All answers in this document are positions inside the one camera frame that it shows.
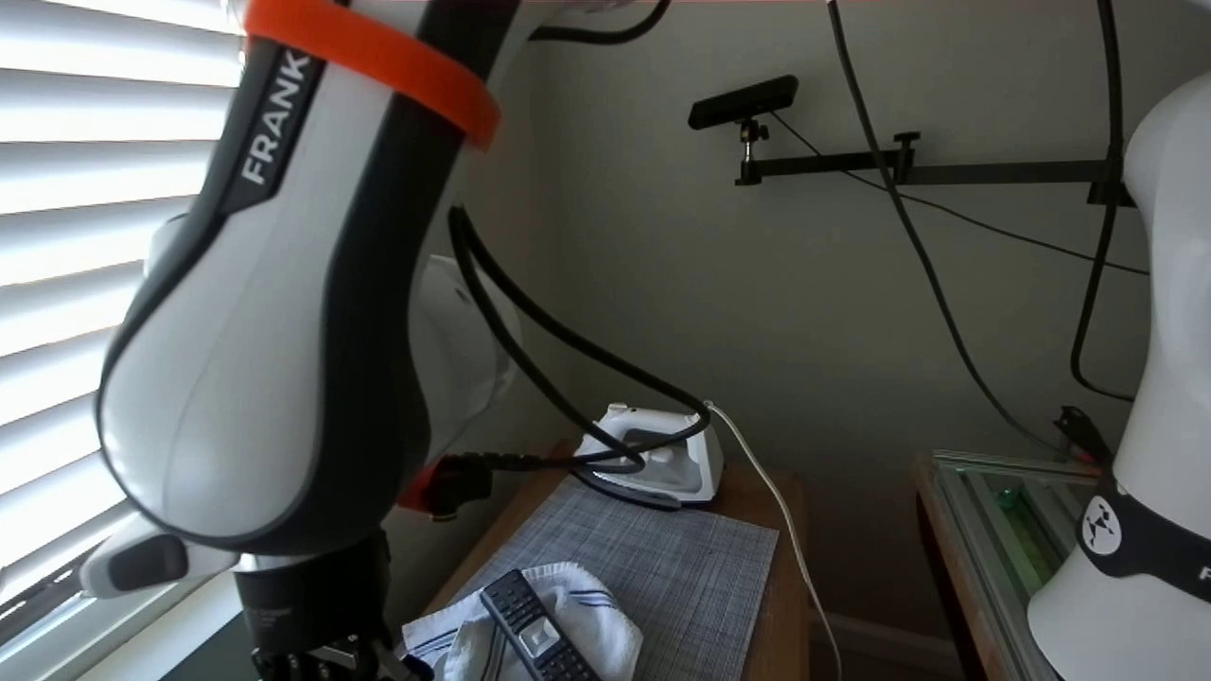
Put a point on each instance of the grey checked placemat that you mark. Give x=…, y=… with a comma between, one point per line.
x=684, y=580

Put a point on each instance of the black remote control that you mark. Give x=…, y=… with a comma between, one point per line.
x=525, y=618

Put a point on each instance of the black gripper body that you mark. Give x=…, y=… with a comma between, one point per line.
x=317, y=610

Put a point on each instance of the white clothes iron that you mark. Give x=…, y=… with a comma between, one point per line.
x=668, y=478

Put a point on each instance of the light wooden side table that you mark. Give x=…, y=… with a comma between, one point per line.
x=786, y=638

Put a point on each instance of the wooden board under frame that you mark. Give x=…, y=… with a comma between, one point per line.
x=942, y=568

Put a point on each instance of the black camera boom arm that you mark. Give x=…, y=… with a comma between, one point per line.
x=984, y=172

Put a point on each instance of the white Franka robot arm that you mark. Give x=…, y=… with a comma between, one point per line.
x=253, y=380

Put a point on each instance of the white crumpled cloth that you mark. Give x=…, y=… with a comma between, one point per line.
x=609, y=631

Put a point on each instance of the green framed board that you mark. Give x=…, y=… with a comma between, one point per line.
x=997, y=532

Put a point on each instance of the black stereo camera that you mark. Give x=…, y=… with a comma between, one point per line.
x=745, y=100

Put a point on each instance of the window with white blinds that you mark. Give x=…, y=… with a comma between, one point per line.
x=76, y=191

